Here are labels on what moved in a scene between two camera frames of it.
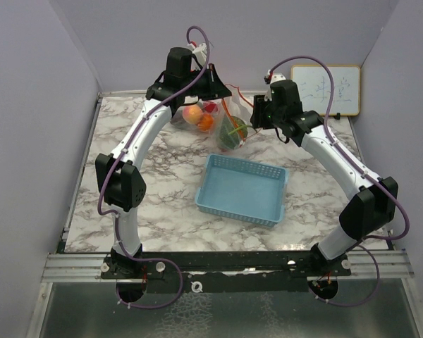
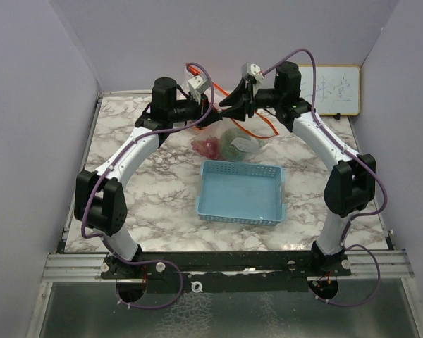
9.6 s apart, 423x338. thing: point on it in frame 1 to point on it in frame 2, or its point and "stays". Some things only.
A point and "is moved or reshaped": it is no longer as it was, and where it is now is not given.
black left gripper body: (206, 89) to (197, 111)
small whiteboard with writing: (314, 85) stays
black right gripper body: (266, 116) to (249, 101)
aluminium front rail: (87, 267) stays
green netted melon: (233, 132) is moved or reshaped
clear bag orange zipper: (235, 125) is moved or reshaped
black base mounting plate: (225, 272) stays
